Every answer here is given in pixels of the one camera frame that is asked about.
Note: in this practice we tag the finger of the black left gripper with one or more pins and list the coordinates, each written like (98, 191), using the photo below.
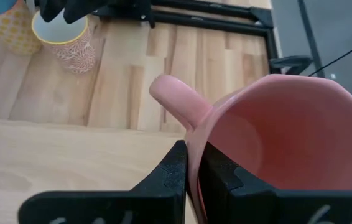
(79, 9)
(51, 9)

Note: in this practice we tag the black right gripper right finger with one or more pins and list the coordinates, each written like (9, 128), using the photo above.
(257, 205)

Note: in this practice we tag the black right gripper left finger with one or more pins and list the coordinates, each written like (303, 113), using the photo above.
(151, 202)

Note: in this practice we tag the yellow-rimmed mug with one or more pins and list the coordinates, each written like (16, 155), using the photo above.
(73, 53)

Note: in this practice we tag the white mug with yellow dots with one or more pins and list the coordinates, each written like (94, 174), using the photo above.
(11, 31)

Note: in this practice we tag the pink mug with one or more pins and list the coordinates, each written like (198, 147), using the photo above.
(288, 130)

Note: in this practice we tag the black metal table frame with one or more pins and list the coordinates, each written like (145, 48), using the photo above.
(210, 23)

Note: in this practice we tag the black frame clamp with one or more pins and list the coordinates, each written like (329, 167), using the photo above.
(288, 62)

